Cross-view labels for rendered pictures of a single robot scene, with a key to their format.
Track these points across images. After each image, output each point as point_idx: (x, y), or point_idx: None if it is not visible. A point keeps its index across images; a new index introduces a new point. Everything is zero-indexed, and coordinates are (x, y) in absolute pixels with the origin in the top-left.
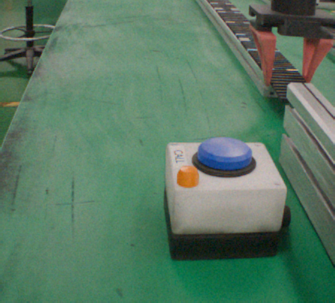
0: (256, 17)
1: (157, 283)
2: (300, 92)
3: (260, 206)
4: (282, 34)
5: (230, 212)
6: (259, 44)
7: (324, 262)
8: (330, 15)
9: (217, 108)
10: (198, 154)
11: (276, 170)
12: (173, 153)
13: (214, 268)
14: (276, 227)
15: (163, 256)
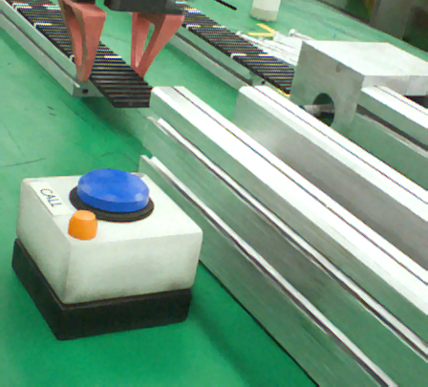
0: None
1: (54, 376)
2: (177, 100)
3: (172, 257)
4: (114, 8)
5: (137, 267)
6: (72, 21)
7: (248, 323)
8: None
9: (16, 118)
10: (82, 194)
11: (180, 209)
12: (40, 194)
13: (117, 346)
14: (189, 282)
15: (44, 336)
